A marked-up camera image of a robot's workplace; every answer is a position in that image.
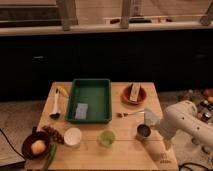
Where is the dark metal cup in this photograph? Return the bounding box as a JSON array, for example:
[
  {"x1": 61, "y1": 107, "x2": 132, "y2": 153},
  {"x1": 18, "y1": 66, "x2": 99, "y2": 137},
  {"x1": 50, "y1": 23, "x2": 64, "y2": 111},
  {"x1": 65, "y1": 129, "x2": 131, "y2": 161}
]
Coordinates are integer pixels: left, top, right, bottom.
[{"x1": 136, "y1": 124, "x2": 151, "y2": 141}]

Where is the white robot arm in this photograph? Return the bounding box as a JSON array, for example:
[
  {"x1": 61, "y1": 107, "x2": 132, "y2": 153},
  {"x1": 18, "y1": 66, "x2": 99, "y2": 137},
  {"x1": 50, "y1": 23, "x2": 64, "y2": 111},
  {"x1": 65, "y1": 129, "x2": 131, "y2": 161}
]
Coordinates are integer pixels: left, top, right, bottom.
[{"x1": 155, "y1": 100, "x2": 213, "y2": 149}]

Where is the green plastic tray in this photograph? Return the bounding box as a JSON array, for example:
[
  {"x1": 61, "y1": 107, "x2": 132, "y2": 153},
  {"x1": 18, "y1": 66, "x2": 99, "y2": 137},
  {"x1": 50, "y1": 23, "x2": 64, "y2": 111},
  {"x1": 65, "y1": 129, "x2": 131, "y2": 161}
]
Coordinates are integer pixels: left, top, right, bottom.
[{"x1": 66, "y1": 79, "x2": 112, "y2": 124}]

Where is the orange bowl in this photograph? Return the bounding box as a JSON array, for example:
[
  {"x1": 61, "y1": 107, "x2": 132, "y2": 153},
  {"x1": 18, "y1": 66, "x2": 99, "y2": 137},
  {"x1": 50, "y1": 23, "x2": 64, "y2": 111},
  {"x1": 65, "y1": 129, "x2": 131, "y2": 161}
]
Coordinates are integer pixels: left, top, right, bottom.
[{"x1": 121, "y1": 83, "x2": 146, "y2": 105}]

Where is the small cardboard box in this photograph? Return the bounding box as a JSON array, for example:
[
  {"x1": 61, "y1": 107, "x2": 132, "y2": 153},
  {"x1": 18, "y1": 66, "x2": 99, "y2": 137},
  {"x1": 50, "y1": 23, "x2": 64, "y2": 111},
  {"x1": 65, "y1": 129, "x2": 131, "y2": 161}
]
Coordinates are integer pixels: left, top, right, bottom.
[{"x1": 130, "y1": 83, "x2": 140, "y2": 102}]

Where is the grey sponge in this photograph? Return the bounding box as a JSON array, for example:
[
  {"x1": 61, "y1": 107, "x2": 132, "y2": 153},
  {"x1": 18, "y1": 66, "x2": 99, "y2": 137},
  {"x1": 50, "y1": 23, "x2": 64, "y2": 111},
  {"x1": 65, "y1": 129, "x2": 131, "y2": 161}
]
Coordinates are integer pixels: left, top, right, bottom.
[{"x1": 75, "y1": 103, "x2": 88, "y2": 119}]

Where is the yellow peeler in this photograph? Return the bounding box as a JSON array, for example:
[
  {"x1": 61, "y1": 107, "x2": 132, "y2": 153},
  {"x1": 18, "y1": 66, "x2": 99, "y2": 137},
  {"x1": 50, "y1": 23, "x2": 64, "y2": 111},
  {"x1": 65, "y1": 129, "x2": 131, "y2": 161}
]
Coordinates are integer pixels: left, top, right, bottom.
[{"x1": 57, "y1": 86, "x2": 69, "y2": 98}]

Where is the green plastic cup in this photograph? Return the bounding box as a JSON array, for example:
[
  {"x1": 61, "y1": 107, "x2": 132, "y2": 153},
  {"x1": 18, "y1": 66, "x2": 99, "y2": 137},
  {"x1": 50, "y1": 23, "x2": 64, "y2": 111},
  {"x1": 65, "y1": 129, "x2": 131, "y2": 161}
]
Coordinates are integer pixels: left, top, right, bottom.
[{"x1": 98, "y1": 130, "x2": 115, "y2": 147}]

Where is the grey folded cloth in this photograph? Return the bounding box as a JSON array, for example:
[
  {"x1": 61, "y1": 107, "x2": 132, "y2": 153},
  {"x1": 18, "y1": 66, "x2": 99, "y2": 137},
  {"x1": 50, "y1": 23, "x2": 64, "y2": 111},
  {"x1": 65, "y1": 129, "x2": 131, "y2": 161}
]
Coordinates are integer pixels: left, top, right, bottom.
[{"x1": 144, "y1": 108, "x2": 160, "y2": 126}]

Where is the white cup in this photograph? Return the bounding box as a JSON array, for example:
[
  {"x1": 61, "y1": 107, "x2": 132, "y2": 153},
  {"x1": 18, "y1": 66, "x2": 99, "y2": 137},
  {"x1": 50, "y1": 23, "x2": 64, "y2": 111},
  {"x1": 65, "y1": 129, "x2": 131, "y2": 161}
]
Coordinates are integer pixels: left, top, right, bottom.
[{"x1": 64, "y1": 128, "x2": 82, "y2": 147}]

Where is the brown dried bunch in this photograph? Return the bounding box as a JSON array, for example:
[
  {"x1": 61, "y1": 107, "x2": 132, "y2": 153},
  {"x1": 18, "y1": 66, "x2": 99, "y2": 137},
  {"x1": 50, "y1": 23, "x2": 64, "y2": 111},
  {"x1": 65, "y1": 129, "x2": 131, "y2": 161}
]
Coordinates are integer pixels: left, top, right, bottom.
[{"x1": 42, "y1": 125, "x2": 64, "y2": 144}]

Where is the green vegetable stalk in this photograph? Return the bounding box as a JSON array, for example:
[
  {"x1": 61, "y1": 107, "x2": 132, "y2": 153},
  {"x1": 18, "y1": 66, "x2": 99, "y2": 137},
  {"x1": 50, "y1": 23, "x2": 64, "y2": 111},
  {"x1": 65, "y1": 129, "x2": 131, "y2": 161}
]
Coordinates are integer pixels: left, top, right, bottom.
[{"x1": 41, "y1": 144, "x2": 57, "y2": 171}]

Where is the yellow round fruit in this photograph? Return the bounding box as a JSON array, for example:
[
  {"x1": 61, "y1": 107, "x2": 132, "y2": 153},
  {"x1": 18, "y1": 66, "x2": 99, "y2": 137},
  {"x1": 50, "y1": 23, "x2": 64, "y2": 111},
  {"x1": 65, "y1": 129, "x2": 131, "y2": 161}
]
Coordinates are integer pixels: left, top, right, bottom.
[{"x1": 31, "y1": 140, "x2": 46, "y2": 155}]

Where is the dark brown bowl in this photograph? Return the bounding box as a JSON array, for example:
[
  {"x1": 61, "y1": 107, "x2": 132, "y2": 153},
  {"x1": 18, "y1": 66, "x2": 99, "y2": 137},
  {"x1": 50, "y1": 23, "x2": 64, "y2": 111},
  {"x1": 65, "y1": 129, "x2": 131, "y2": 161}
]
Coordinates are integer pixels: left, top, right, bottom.
[{"x1": 21, "y1": 131, "x2": 50, "y2": 160}]

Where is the black cable right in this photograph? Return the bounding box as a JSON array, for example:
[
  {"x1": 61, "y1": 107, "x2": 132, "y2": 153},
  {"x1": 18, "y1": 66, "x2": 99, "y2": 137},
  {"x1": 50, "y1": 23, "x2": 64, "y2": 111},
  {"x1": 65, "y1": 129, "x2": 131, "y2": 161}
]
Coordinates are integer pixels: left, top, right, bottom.
[{"x1": 177, "y1": 161, "x2": 213, "y2": 171}]

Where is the black cable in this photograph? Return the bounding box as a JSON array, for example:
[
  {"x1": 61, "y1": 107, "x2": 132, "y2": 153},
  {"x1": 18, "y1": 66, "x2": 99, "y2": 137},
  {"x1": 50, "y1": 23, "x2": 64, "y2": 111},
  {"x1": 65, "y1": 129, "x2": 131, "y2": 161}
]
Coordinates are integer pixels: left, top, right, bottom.
[
  {"x1": 177, "y1": 161, "x2": 213, "y2": 171},
  {"x1": 0, "y1": 128, "x2": 26, "y2": 160}
]

